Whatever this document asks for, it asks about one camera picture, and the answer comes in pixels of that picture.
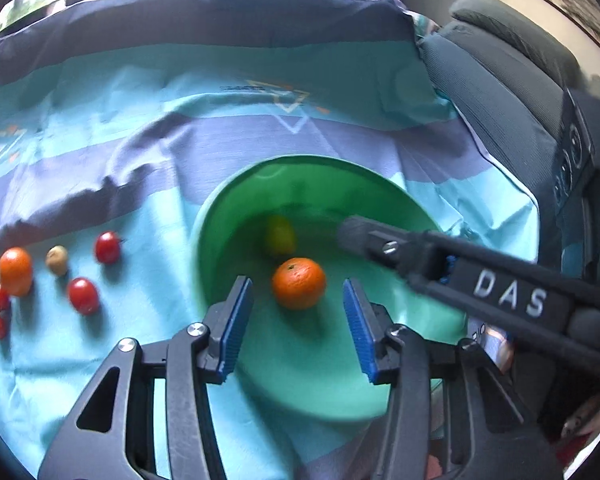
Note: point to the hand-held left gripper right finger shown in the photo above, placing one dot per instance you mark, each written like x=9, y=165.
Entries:
x=360, y=332

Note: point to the red and white cloth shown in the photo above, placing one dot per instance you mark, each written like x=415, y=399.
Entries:
x=585, y=425

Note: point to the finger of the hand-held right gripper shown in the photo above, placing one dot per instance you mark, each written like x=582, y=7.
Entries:
x=375, y=242

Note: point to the small beige longan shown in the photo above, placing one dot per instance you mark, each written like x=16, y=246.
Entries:
x=57, y=260

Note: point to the round orange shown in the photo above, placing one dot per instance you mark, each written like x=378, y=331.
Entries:
x=299, y=282
x=15, y=271

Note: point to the yellow lemon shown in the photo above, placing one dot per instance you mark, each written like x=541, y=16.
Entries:
x=280, y=236

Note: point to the green plastic bowl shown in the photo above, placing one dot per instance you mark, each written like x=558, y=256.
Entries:
x=290, y=365

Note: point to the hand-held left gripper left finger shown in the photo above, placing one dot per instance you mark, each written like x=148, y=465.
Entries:
x=236, y=330

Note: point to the blue striped tablecloth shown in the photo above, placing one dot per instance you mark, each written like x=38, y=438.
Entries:
x=180, y=135

